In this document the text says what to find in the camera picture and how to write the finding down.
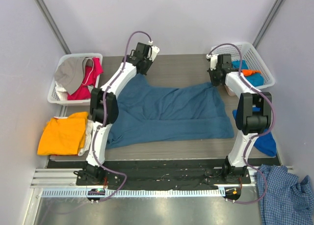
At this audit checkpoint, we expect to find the white shirt in basket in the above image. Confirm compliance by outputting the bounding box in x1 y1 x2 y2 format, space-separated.
54 82 68 101

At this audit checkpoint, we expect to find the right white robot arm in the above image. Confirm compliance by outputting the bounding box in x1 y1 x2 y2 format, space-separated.
206 54 272 183

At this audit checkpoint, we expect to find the white slotted cable duct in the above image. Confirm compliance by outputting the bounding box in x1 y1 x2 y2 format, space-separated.
42 187 225 198

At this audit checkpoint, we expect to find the pink shirt in basket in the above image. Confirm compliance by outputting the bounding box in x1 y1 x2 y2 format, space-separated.
68 57 103 101

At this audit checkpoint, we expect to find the turquoise shirt in basket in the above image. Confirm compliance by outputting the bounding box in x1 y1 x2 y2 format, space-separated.
241 60 264 86

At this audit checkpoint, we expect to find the blue checkered cloth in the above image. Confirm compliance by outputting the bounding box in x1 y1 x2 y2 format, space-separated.
257 165 314 225

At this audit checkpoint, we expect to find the left corner metal post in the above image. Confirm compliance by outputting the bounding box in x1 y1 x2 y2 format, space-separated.
34 0 71 55

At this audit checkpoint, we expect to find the yellow orange folded shirt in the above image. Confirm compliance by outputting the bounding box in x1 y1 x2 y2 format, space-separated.
37 112 88 156

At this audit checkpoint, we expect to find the dark teal blue t-shirt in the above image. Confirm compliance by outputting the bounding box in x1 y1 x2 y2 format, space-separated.
106 74 234 149

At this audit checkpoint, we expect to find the bright blue folded shirt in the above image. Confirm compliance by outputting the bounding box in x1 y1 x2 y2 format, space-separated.
232 107 278 158

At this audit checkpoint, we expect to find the aluminium rail frame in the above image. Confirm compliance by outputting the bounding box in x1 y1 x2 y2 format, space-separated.
31 169 255 190

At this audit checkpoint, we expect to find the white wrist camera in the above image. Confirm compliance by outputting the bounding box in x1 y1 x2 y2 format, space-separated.
148 41 160 62
206 54 218 71

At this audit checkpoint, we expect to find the orange shirt in basket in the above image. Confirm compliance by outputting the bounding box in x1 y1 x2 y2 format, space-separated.
241 69 261 77

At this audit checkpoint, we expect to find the corner metal post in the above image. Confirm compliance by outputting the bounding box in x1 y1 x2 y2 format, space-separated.
34 0 71 55
253 0 285 48

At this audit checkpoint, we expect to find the right corner metal post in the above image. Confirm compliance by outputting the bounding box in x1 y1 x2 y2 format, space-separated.
253 0 285 48

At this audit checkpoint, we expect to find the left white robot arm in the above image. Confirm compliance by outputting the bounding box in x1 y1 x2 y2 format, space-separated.
86 41 160 167

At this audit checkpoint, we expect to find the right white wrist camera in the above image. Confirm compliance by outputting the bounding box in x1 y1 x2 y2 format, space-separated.
206 54 218 71

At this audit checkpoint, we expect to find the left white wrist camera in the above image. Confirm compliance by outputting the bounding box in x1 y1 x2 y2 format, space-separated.
148 41 160 62

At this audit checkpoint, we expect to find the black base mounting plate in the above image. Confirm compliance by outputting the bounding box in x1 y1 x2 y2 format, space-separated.
74 159 251 191

